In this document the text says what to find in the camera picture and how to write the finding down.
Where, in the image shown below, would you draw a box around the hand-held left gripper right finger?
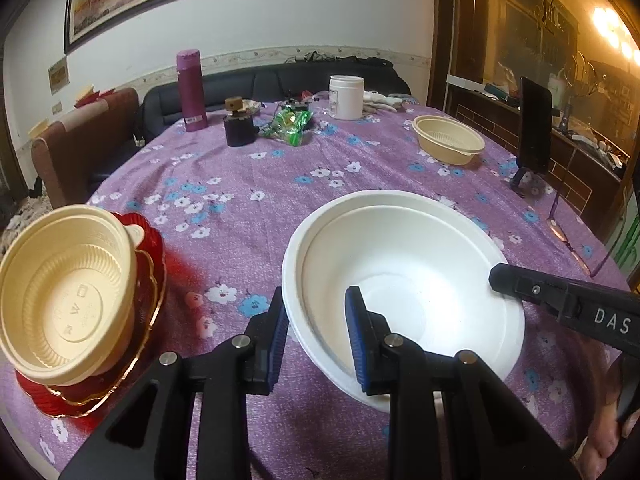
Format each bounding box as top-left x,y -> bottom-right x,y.
344,286 -> 576,480

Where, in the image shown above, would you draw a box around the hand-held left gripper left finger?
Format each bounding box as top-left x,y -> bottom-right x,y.
57,287 -> 291,480

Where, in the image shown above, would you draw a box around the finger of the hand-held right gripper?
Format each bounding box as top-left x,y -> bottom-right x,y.
489,262 -> 571,323

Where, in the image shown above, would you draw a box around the white paper bowl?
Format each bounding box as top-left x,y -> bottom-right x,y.
281,190 -> 527,413

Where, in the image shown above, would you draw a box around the red glass plate gold rim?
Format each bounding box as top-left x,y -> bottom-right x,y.
47,212 -> 161,406

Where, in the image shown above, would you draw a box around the cream plastic bowl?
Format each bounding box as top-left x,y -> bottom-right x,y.
412,115 -> 486,166
0,204 -> 146,388

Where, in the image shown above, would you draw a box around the person's right hand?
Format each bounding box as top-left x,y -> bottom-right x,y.
574,345 -> 640,480

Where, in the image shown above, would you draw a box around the purple eyeglasses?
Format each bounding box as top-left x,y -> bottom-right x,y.
547,180 -> 626,278

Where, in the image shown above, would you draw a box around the phone stand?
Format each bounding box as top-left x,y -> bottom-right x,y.
509,167 -> 546,193

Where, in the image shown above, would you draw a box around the purple floral tablecloth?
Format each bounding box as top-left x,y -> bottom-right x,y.
0,100 -> 631,480

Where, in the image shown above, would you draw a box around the brick-pattern counter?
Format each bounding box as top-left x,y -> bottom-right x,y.
445,75 -> 640,261

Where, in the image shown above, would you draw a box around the black smartphone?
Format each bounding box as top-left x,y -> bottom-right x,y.
517,76 -> 553,176

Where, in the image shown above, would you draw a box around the green snack packet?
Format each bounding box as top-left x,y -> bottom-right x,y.
257,107 -> 313,147

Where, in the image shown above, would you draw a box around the black bottle wooden cap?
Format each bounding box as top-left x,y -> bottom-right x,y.
223,97 -> 258,148

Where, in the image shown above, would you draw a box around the white work gloves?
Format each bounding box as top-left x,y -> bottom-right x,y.
362,90 -> 416,113

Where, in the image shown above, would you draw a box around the white plastic jar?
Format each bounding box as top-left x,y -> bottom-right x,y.
329,75 -> 365,121

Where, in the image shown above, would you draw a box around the black leather sofa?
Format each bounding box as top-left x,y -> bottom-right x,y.
142,57 -> 413,138

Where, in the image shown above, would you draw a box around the purple thermos bottle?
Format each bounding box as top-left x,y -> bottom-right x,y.
176,49 -> 208,133

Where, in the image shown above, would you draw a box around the glass partition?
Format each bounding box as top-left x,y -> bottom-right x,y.
450,0 -> 640,161

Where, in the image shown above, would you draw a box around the brown upholstered chair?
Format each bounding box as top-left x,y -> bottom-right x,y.
31,87 -> 141,208

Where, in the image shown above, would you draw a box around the patterned cushion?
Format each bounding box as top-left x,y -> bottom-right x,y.
0,200 -> 53,256

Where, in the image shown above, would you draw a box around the red box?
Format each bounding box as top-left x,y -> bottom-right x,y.
75,87 -> 116,108

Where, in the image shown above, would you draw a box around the small framed picture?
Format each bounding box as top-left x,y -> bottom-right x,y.
48,56 -> 70,95

